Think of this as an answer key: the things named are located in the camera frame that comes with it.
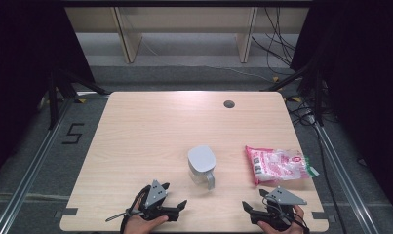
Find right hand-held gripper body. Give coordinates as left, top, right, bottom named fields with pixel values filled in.
left=249, top=185, right=308, bottom=232

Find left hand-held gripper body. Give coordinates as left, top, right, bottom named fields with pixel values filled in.
left=138, top=179, right=180, bottom=222

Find pink and white plastic bag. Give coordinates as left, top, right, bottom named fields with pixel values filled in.
left=245, top=144, right=320, bottom=186

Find person's right hand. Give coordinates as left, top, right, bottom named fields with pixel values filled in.
left=256, top=204, right=306, bottom=234

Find person's left hand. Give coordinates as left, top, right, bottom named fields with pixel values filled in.
left=124, top=202, right=170, bottom=234

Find black metal stand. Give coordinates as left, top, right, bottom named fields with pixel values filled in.
left=261, top=58, right=326, bottom=127
left=47, top=67, right=109, bottom=131

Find black curtain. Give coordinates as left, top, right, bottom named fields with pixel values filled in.
left=290, top=0, right=393, bottom=215
left=0, top=0, right=95, bottom=184

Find light wooden shelf unit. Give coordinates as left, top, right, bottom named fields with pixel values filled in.
left=64, top=6, right=310, bottom=64

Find thin braided strap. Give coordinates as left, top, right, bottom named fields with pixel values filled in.
left=104, top=210, right=132, bottom=223

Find aluminium floor rail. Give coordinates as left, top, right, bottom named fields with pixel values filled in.
left=0, top=97, right=74, bottom=234
left=313, top=122, right=381, bottom=234

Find tangled black floor cables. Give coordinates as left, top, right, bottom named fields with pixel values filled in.
left=285, top=97, right=319, bottom=129

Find thin white floor cable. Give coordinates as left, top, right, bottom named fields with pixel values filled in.
left=140, top=38, right=274, bottom=83

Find hanging black cables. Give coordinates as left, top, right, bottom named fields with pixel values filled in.
left=251, top=7, right=297, bottom=68

